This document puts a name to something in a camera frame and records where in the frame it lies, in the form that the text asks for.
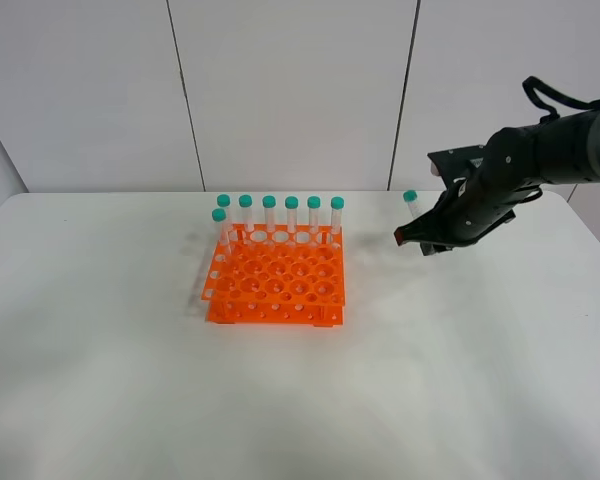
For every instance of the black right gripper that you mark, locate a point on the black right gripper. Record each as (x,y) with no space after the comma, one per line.
(483,184)

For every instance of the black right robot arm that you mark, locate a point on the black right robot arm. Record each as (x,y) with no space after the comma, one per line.
(566,141)

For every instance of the test tube second row left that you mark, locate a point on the test tube second row left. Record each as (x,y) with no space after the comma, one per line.
(224,242)

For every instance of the orange test tube rack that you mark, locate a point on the orange test tube rack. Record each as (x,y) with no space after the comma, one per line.
(276,277)

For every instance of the green-capped test tube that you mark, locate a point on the green-capped test tube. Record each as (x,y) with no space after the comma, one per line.
(412,200)

